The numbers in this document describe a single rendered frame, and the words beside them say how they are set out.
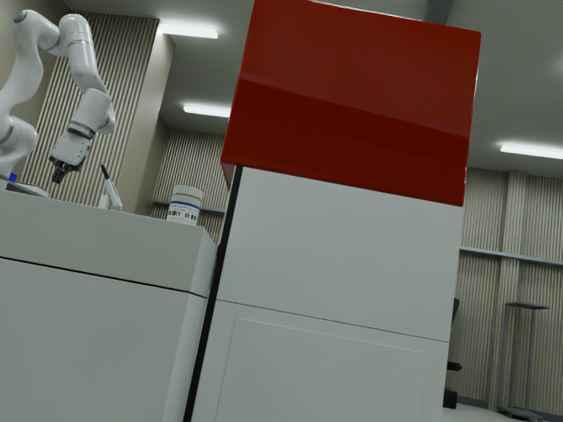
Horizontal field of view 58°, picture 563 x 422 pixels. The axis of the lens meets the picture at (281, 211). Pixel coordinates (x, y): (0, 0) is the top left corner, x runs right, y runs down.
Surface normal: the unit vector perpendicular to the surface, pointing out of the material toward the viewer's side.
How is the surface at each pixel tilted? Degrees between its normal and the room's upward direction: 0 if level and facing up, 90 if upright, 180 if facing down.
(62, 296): 90
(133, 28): 90
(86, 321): 90
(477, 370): 90
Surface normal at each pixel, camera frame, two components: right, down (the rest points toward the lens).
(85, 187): -0.11, -0.23
